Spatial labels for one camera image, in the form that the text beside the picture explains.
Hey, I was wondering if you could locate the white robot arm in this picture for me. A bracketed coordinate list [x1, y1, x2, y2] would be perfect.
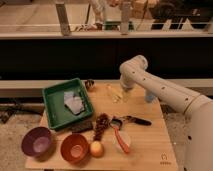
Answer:
[119, 55, 213, 171]

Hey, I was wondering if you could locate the green plastic tray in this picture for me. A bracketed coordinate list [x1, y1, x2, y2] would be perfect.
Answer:
[42, 78, 94, 131]

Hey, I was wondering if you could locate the blue cup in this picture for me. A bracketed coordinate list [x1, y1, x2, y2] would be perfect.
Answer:
[145, 91, 156, 103]

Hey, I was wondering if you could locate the dark red grape bunch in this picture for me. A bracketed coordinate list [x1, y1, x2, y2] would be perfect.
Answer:
[93, 113, 109, 141]

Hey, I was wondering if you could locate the small dark round object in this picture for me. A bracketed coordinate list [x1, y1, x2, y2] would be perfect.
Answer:
[85, 79, 95, 91]

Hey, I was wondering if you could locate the grey folded cloth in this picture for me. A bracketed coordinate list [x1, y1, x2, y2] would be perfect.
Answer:
[64, 91, 84, 115]

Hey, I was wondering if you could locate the yellow orange fruit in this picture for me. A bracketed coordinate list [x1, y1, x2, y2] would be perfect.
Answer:
[90, 141, 104, 157]

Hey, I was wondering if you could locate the orange bowl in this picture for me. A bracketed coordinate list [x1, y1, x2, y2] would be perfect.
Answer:
[60, 134, 89, 164]

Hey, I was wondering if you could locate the purple bowl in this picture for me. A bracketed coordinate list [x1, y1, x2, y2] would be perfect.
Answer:
[21, 126, 52, 157]

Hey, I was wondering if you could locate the black handled knife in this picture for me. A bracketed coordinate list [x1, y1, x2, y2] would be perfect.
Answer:
[113, 115, 152, 126]

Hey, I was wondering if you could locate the orange handled peeler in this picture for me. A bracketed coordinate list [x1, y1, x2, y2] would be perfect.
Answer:
[110, 119, 130, 154]

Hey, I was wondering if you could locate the black cable on floor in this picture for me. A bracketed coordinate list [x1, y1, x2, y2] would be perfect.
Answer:
[0, 98, 41, 124]

